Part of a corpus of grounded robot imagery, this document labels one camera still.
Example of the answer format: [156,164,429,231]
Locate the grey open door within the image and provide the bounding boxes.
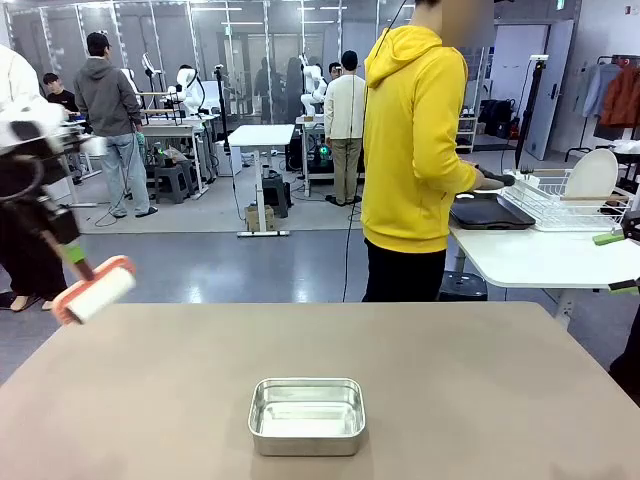
[524,19,576,162]

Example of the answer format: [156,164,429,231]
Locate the person in grey hoodie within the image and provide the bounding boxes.
[73,31,159,219]

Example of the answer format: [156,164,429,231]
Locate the white side table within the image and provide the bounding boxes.
[446,192,640,321]

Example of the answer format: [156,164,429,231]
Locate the seated person in black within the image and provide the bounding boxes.
[42,72,81,115]

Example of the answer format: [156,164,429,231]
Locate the orange jacket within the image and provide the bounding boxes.
[598,62,640,129]

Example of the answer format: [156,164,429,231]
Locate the light blue shirt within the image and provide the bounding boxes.
[579,62,621,121]

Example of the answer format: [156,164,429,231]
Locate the white wire dish rack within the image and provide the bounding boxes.
[502,168,636,233]

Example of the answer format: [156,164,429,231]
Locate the rectangular metal container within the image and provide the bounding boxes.
[247,377,367,457]

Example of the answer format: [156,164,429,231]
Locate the black bags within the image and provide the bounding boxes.
[478,98,522,140]

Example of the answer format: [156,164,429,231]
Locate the person in yellow hoodie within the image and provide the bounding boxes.
[359,0,496,304]

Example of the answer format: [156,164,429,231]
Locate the dark rounded object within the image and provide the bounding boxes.
[608,339,640,394]

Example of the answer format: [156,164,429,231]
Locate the white background workbench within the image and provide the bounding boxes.
[139,112,221,199]

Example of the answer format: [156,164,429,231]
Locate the white standing desk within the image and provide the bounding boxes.
[227,123,297,238]

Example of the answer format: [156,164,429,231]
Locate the person in cream sweater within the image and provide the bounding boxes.
[323,49,368,207]

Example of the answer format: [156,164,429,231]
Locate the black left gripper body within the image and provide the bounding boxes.
[27,197,84,247]

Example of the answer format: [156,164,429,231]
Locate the black camera tripod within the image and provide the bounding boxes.
[513,53,550,171]

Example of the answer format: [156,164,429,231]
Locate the dark cloth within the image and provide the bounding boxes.
[482,168,517,188]

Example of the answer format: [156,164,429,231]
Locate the wooden shoe rack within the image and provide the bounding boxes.
[455,114,480,155]

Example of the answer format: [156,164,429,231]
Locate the pink lint roller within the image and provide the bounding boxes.
[51,227,138,326]

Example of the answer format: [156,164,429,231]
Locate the yellow sleeved right forearm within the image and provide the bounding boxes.
[438,158,482,202]

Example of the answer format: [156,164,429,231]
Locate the cardboard box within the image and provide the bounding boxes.
[243,203,277,233]

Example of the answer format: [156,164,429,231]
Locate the black flat tray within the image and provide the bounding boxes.
[449,191,537,232]

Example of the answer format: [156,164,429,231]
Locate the yellow hoodie person right hand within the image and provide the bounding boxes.
[473,166,506,192]

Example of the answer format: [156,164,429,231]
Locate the black device on floor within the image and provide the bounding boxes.
[438,270,489,303]

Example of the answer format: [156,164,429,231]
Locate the grey step stool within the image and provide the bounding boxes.
[261,172,292,220]
[153,163,197,205]

